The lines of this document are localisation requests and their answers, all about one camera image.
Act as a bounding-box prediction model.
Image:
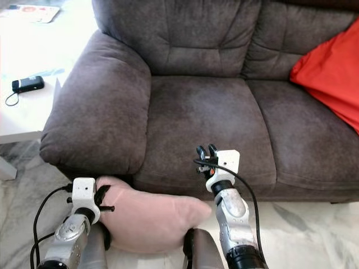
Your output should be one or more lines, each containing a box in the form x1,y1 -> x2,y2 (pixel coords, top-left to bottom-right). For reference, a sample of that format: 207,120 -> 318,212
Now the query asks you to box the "pink pillow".
96,176 -> 213,256

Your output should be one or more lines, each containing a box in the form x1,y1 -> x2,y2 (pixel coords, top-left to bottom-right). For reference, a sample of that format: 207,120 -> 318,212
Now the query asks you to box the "dark brown fabric sofa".
39,0 -> 359,203

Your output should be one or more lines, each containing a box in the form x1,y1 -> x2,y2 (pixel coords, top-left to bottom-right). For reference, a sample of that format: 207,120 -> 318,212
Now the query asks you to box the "red pillow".
289,18 -> 359,136

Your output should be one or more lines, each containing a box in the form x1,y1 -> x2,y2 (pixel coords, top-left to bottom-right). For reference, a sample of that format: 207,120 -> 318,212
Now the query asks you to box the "colourful printed floor mat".
17,4 -> 62,25

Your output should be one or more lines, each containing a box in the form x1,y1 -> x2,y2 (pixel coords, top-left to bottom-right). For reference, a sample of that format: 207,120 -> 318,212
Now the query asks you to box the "white low table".
0,64 -> 61,181

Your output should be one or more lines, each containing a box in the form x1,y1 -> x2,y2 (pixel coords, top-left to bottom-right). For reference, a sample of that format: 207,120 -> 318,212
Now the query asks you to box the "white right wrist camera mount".
204,150 -> 241,193

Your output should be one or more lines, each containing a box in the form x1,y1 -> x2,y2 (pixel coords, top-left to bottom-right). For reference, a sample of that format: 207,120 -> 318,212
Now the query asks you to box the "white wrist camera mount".
204,150 -> 241,193
71,177 -> 95,214

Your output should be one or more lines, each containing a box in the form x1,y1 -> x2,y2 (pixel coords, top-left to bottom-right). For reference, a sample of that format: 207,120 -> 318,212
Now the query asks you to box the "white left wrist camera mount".
71,177 -> 95,214

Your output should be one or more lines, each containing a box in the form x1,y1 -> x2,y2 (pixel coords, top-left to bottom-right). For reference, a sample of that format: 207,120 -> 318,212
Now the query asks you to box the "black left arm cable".
30,184 -> 74,269

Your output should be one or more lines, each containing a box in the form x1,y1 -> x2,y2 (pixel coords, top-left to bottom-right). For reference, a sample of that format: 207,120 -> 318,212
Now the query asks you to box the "black device with cord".
4,75 -> 45,107

